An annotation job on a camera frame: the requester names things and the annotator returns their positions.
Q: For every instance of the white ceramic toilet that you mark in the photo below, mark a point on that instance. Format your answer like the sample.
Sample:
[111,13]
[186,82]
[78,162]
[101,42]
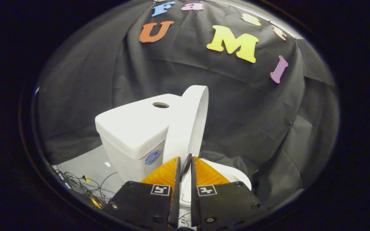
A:
[130,166]

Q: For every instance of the black backdrop cloth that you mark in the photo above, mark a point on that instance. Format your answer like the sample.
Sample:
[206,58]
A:
[236,106]

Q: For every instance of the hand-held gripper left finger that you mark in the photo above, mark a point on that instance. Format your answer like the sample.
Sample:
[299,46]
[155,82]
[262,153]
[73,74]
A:
[146,205]

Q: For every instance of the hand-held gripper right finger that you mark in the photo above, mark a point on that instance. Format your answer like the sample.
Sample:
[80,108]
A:
[226,205]

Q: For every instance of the white toilet lid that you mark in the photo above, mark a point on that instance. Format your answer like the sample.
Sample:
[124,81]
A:
[188,122]

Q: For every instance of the white toilet tank cover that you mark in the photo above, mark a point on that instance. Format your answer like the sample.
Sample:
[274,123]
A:
[133,125]

